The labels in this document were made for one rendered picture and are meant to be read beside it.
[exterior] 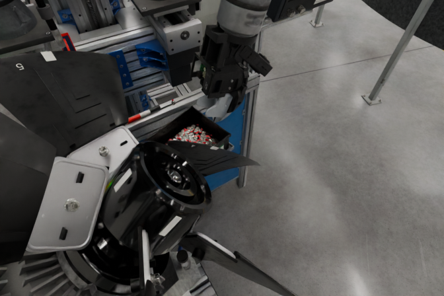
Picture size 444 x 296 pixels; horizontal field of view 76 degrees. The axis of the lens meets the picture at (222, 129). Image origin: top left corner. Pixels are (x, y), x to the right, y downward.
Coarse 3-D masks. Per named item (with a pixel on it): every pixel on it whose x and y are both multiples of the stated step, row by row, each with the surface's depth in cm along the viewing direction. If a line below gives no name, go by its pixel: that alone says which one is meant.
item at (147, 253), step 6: (144, 234) 28; (144, 240) 27; (144, 246) 27; (144, 252) 26; (150, 252) 31; (144, 258) 26; (150, 258) 31; (144, 264) 25; (144, 270) 25; (150, 270) 30; (144, 276) 25; (150, 276) 25
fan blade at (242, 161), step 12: (168, 144) 68; (180, 144) 68; (192, 156) 59; (204, 156) 59; (216, 156) 60; (228, 156) 62; (240, 156) 66; (204, 168) 50; (216, 168) 51; (228, 168) 53
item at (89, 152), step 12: (108, 132) 41; (120, 132) 41; (96, 144) 40; (108, 144) 40; (132, 144) 40; (72, 156) 39; (84, 156) 39; (96, 156) 39; (108, 156) 39; (120, 156) 39
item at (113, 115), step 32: (0, 64) 45; (32, 64) 47; (64, 64) 49; (96, 64) 52; (0, 96) 42; (32, 96) 43; (64, 96) 44; (96, 96) 45; (32, 128) 40; (64, 128) 40; (96, 128) 41
